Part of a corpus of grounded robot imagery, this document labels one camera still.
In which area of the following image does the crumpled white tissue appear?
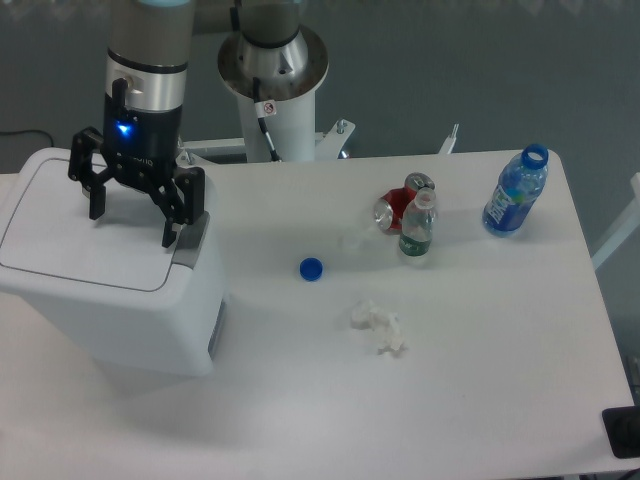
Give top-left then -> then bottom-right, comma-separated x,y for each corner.
350,300 -> 407,356

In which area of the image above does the blue bottle cap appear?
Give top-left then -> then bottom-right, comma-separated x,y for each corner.
299,257 -> 324,282

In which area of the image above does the black device at edge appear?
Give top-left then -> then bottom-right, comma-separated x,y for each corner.
602,406 -> 639,459

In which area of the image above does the blue drink bottle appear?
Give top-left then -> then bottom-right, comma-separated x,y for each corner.
482,143 -> 549,237

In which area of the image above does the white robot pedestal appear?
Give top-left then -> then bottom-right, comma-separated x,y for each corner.
218,26 -> 355,163

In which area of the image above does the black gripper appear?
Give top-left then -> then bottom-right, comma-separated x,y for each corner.
68,94 -> 206,248

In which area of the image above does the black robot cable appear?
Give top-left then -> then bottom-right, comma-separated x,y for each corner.
229,0 -> 281,162

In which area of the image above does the white trash can lid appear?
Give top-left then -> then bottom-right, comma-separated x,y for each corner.
1,151 -> 174,292

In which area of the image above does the clear bottle green label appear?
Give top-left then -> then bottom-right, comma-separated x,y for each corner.
399,187 -> 437,257

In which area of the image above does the crushed red soda can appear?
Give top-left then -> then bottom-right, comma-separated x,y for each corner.
372,172 -> 435,234

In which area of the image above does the white trash can body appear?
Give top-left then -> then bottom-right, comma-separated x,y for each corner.
0,146 -> 231,377

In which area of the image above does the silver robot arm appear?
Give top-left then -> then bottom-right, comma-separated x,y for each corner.
68,1 -> 311,248

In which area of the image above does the white frame bracket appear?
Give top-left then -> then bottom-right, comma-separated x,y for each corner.
438,123 -> 459,155

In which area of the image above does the white post right edge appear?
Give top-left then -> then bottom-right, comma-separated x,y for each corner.
591,173 -> 639,271

